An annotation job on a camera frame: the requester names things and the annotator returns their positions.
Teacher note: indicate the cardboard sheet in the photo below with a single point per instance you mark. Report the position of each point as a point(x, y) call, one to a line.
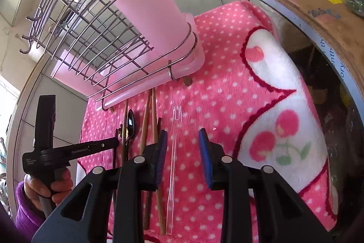
point(312, 12)

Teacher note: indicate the clear plastic fork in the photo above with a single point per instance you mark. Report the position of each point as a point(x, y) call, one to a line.
point(173, 174)

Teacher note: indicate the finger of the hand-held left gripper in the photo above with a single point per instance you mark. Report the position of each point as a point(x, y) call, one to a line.
point(106, 144)

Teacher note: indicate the pink polka dot blanket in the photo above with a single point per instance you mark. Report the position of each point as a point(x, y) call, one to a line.
point(227, 75)

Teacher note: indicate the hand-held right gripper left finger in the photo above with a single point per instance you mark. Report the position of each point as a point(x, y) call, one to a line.
point(160, 159)

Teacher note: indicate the pink plastic drip tray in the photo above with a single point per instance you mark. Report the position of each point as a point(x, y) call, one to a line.
point(193, 60)

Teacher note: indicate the black spoon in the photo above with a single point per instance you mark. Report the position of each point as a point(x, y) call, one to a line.
point(130, 122)

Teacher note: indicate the person's left hand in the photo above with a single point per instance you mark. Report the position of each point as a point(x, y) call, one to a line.
point(62, 183)

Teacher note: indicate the person's left forearm purple sleeve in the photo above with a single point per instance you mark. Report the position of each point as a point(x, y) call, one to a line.
point(27, 217)

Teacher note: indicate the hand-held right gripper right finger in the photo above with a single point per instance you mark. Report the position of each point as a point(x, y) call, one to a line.
point(204, 159)

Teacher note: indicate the pink plastic cup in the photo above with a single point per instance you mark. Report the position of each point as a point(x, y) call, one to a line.
point(142, 9)

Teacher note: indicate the dark brown wooden chopstick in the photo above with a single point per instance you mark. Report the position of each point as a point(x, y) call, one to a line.
point(147, 211)

